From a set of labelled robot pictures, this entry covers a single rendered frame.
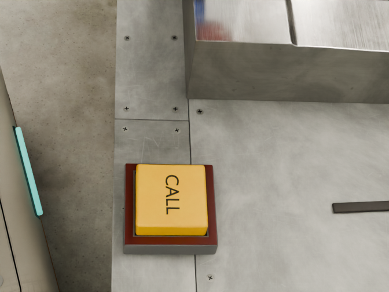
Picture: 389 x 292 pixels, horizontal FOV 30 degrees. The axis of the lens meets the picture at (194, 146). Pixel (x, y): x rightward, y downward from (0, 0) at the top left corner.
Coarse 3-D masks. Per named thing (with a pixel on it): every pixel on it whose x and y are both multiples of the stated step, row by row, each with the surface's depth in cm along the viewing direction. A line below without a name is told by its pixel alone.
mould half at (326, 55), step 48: (192, 0) 67; (240, 0) 67; (288, 0) 68; (336, 0) 69; (192, 48) 66; (240, 48) 65; (288, 48) 65; (336, 48) 66; (384, 48) 67; (192, 96) 71; (240, 96) 71; (288, 96) 72; (336, 96) 72; (384, 96) 72
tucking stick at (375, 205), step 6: (336, 204) 67; (342, 204) 67; (348, 204) 67; (354, 204) 67; (360, 204) 67; (366, 204) 67; (372, 204) 67; (378, 204) 67; (384, 204) 67; (336, 210) 66; (342, 210) 66; (348, 210) 66; (354, 210) 66; (360, 210) 66; (366, 210) 67; (372, 210) 67; (378, 210) 67; (384, 210) 67
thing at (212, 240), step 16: (128, 176) 64; (208, 176) 65; (128, 192) 63; (208, 192) 64; (128, 208) 62; (208, 208) 63; (128, 224) 62; (208, 224) 62; (128, 240) 61; (144, 240) 61; (160, 240) 61; (176, 240) 61; (192, 240) 61; (208, 240) 62
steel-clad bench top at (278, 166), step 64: (128, 0) 78; (128, 64) 73; (128, 128) 69; (192, 128) 70; (256, 128) 71; (320, 128) 71; (384, 128) 72; (256, 192) 67; (320, 192) 68; (384, 192) 68; (128, 256) 62; (192, 256) 63; (256, 256) 63; (320, 256) 64; (384, 256) 65
